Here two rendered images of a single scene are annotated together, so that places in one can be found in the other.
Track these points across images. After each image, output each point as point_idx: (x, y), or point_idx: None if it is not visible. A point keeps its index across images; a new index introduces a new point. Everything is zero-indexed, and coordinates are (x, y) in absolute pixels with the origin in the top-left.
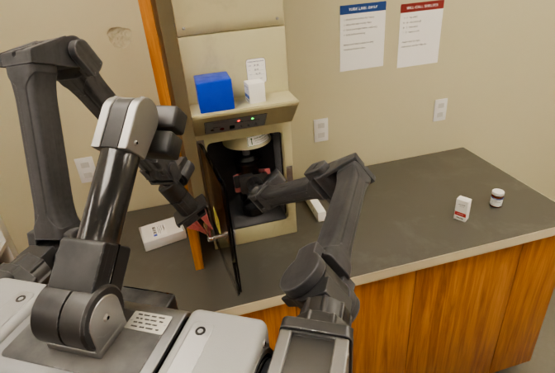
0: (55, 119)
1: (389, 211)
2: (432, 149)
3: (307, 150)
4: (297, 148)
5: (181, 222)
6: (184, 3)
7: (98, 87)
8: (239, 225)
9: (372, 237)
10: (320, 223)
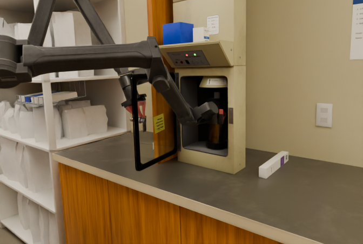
0: (48, 4)
1: (335, 198)
2: None
3: (308, 132)
4: (298, 127)
5: (122, 102)
6: None
7: (82, 2)
8: (195, 149)
9: (283, 202)
10: (259, 178)
